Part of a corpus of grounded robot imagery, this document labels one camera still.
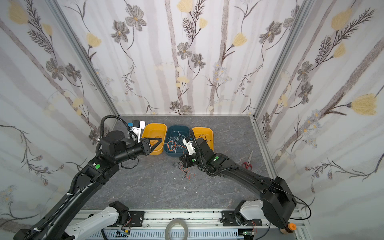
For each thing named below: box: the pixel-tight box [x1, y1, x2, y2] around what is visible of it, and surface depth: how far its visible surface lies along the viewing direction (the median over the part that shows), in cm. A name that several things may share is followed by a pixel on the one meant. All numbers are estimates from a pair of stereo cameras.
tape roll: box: [164, 219, 189, 240], surface depth 70 cm
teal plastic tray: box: [164, 125, 191, 157], surface depth 106 cm
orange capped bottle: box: [279, 222, 297, 235], surface depth 66 cm
